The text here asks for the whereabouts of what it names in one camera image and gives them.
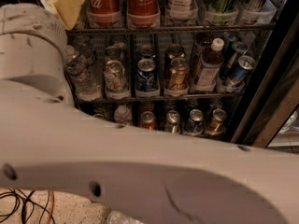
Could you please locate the rear white floral can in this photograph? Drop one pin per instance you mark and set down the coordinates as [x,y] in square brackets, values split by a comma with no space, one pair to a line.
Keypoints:
[112,53]

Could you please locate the bottom shelf silver can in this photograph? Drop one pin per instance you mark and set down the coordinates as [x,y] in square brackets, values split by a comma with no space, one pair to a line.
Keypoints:
[172,122]

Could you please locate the front slim blue can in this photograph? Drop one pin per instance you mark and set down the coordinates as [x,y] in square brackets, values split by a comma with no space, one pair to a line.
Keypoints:
[244,66]

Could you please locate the green striped can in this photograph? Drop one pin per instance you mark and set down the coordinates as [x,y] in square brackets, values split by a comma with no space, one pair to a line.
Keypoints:
[220,12]

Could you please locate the slim blue can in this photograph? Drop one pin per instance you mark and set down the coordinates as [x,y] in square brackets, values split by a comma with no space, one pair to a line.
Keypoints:
[244,66]
[232,54]

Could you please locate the rear orange can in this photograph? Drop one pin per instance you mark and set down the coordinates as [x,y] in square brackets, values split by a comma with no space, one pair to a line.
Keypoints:
[173,51]

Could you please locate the clear water bottle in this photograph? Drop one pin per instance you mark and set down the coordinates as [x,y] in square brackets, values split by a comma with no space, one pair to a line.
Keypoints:
[77,68]
[84,45]

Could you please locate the front orange can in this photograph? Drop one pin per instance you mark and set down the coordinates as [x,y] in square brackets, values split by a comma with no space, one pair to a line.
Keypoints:
[176,79]

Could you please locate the bottom shelf red can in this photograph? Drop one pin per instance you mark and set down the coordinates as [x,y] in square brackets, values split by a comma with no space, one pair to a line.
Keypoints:
[148,120]

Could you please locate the white floral can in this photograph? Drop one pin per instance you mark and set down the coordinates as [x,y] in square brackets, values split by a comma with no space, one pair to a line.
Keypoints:
[112,53]
[116,80]

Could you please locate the white labelled bottle top shelf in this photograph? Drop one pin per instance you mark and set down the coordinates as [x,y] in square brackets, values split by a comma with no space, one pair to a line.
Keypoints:
[179,11]

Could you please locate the middle slim blue can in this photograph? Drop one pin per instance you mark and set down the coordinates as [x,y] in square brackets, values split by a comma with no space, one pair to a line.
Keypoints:
[232,54]

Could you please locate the bottom shelf orange can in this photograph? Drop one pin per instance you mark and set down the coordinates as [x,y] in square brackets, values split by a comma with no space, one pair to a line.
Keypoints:
[215,123]

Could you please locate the red coca-cola can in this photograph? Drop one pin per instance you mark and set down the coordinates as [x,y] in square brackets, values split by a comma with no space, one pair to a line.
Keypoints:
[104,12]
[142,12]

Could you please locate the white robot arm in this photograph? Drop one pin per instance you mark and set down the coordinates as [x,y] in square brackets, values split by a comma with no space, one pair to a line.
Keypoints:
[160,178]

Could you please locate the right glass fridge door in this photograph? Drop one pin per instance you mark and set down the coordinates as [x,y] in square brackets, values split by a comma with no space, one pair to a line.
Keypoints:
[277,96]

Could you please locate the bottom shelf blue can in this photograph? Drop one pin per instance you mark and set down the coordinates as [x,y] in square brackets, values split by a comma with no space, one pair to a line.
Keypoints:
[194,123]

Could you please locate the front white floral can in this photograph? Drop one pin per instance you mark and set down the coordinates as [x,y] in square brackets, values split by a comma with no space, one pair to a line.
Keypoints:
[116,80]

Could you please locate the left red Coca-Cola can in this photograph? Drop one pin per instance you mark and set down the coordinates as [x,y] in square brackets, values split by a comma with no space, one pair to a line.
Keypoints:
[104,12]

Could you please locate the brown tea bottle white cap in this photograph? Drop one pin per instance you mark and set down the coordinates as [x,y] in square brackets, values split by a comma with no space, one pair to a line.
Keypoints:
[208,66]

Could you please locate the right red Coca-Cola can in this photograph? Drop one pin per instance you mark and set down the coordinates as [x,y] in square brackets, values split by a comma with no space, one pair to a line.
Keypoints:
[142,12]

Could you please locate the front clear water bottle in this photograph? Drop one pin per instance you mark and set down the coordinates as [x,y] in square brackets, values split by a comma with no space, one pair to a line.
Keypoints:
[77,68]

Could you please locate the rear clear water bottle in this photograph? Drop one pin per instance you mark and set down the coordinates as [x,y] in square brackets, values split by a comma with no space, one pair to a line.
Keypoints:
[84,45]

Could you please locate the clear plastic bag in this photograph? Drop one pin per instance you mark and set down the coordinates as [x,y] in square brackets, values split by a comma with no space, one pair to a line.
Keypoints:
[116,217]

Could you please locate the bottom shelf water bottle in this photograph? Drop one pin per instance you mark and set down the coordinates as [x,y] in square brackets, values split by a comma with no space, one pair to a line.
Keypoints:
[123,115]

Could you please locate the bottom shelf white can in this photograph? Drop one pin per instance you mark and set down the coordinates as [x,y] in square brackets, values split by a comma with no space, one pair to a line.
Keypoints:
[101,116]

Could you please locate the rear blue can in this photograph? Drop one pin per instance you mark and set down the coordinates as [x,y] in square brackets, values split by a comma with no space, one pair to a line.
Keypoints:
[146,51]

